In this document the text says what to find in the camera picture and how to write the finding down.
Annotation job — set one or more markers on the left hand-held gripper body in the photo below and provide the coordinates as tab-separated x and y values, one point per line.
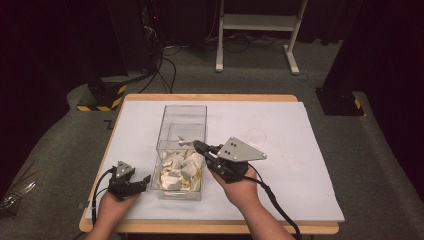
121	188

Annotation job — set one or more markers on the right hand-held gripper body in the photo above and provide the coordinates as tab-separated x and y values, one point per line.
240	151

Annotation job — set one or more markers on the single white tea bag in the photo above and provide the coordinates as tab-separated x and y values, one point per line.
185	141

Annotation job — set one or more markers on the pile of white tea bags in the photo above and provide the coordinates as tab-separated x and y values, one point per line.
176	173

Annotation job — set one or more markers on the clear plastic drawer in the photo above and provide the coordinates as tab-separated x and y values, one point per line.
176	195

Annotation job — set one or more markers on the person's left hand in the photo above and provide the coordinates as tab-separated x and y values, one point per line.
110	210

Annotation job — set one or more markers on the person's right hand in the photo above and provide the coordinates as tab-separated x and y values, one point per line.
241	191

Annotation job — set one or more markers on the white table mat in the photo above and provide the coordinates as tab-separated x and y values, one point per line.
293	186

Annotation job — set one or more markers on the wooden table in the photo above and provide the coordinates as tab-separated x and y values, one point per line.
206	227

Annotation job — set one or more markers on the black yellow striped base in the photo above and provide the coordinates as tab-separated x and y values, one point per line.
106	96

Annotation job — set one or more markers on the metal tripod legs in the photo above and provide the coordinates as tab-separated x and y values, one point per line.
15	195

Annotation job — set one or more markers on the black base with yellow mark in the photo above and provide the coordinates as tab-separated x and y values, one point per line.
340	101

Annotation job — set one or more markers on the black computer tower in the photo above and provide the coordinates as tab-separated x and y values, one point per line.
150	33

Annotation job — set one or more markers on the white metal stand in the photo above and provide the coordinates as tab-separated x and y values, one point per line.
258	22

